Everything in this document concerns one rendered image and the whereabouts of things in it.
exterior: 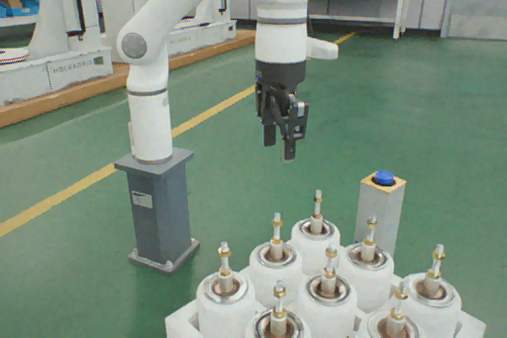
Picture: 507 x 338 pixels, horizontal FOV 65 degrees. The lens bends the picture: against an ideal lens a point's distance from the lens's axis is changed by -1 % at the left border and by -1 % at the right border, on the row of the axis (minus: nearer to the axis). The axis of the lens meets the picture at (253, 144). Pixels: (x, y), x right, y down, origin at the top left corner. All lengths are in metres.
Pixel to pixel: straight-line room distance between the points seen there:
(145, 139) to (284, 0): 0.54
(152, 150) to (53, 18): 1.99
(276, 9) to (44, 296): 0.89
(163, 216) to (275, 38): 0.61
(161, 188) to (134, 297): 0.28
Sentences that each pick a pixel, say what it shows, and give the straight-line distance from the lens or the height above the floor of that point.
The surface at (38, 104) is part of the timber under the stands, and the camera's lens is 2.52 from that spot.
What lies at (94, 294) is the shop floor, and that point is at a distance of 1.12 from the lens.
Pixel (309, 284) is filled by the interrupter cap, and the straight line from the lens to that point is 0.70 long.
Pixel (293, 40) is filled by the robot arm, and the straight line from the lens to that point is 0.57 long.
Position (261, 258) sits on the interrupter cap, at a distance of 0.75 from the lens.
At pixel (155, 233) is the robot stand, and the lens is 1.07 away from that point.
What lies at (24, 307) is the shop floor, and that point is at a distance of 1.15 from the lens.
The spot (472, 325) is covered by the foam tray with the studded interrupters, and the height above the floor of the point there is 0.18.
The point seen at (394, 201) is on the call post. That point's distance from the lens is 0.91.
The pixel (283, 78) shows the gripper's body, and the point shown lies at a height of 0.59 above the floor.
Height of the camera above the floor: 0.73
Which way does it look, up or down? 23 degrees down
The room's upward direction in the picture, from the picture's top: straight up
